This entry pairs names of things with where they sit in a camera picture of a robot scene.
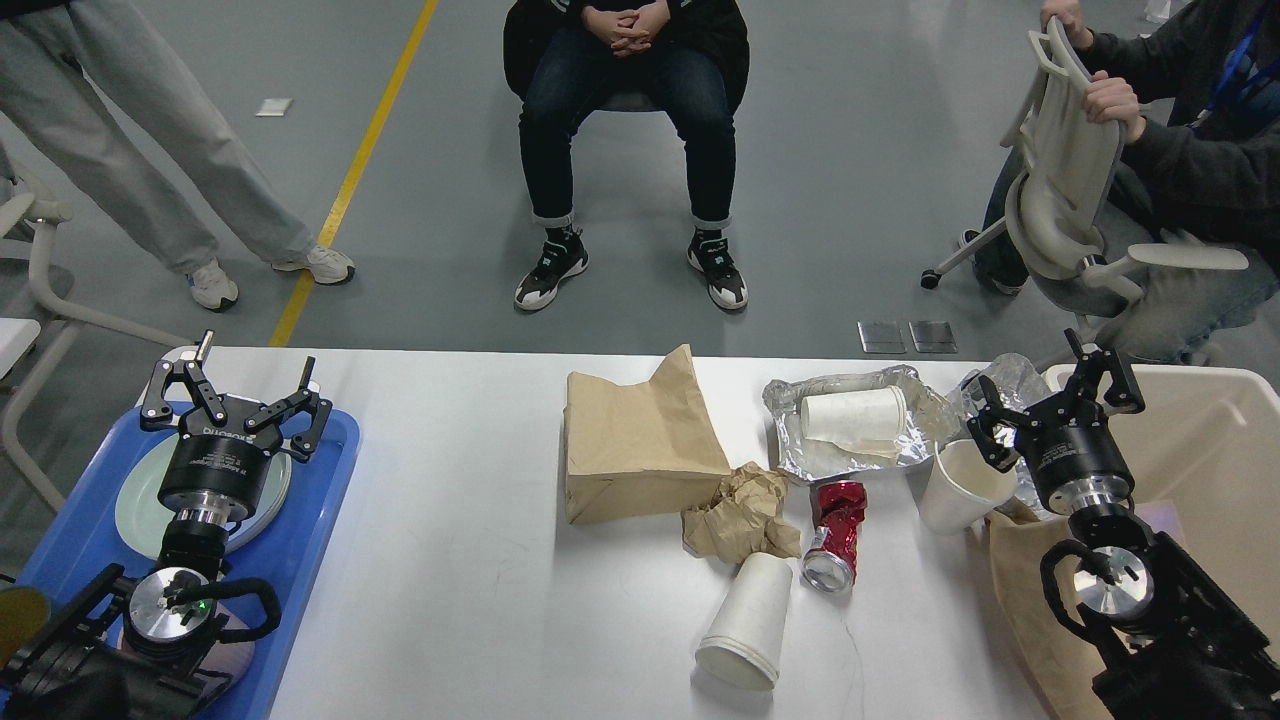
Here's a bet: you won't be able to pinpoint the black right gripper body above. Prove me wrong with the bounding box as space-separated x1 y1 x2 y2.
1020 400 1135 516

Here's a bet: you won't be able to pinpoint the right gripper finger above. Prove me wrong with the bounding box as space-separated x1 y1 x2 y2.
1062 328 1146 416
966 374 1030 473

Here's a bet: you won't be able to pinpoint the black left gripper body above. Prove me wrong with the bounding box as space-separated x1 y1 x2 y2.
157 421 291 523

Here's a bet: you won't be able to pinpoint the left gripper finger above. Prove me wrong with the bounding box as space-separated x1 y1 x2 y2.
242 356 334 462
140 331 230 437

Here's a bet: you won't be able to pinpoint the green plate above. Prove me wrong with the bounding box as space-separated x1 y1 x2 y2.
115 433 293 560

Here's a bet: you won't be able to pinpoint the pink mug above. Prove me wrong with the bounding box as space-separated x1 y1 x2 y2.
120 610 257 685

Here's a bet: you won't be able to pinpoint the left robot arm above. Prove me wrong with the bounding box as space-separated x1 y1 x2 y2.
3 332 333 719

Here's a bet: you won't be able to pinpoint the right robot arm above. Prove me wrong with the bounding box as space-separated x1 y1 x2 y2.
959 333 1277 719

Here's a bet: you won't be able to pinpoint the pink plate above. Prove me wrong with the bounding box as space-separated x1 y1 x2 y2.
227 486 288 553

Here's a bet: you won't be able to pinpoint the upright white paper cup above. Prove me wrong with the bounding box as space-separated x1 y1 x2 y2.
919 439 1018 536

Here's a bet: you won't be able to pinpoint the crumpled aluminium foil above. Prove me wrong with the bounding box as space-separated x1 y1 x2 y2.
946 354 1055 524

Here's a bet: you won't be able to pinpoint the aluminium foil tray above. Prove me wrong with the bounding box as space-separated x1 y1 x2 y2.
762 365 960 486

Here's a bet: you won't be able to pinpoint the beige plastic bin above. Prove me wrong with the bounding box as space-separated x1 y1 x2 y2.
1110 366 1279 642

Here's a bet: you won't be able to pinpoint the paper cup in foil tray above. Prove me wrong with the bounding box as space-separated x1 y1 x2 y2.
799 386 908 448

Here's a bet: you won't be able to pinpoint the floor socket plate right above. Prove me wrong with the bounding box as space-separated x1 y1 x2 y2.
908 320 957 354

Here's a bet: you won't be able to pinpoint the floor socket plate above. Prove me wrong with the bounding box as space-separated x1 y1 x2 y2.
858 322 906 355
908 320 957 354

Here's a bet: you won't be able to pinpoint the blue plastic tray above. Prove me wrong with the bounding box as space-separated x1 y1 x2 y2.
18 409 360 719

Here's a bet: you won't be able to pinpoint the crushed red can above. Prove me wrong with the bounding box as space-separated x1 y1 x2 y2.
803 480 868 594

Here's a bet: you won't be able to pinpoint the floor socket plate left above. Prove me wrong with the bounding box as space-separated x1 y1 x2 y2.
858 322 906 355

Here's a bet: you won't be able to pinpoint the flat brown paper bag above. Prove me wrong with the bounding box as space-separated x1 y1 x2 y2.
986 511 1111 719

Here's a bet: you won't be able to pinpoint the white office chair right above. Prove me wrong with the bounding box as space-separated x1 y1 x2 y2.
920 17 1248 343

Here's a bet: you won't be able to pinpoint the dark teal cup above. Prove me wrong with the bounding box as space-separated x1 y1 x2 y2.
0 585 52 667

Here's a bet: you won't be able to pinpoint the seated person on right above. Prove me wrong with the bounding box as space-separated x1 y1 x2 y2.
960 0 1280 365

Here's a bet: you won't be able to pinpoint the crumpled brown paper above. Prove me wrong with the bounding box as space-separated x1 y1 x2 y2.
681 462 803 565

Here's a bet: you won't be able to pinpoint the standing person grey trousers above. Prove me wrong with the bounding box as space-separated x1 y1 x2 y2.
0 0 357 313

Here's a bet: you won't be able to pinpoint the lying white paper cup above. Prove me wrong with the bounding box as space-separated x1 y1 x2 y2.
694 552 794 692

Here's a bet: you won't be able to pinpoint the large brown paper bag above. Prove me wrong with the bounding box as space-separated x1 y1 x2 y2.
564 345 732 524

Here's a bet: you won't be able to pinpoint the seated person dark jeans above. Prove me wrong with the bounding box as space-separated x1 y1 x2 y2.
502 0 751 313

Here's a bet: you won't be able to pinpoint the chair under middle person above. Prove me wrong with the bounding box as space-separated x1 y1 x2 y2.
589 88 662 113

